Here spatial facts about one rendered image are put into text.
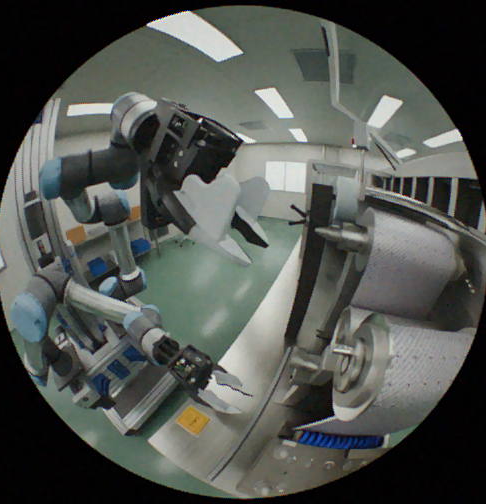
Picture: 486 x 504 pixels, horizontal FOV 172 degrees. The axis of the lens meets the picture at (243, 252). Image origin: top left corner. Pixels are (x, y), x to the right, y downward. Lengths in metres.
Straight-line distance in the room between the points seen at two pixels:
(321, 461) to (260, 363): 0.39
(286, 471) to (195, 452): 0.24
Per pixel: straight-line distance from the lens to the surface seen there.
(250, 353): 0.61
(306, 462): 0.44
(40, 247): 0.87
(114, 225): 0.71
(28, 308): 0.49
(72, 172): 0.33
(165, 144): 0.17
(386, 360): 0.19
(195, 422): 0.53
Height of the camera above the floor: 1.44
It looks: 26 degrees down
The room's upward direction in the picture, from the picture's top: straight up
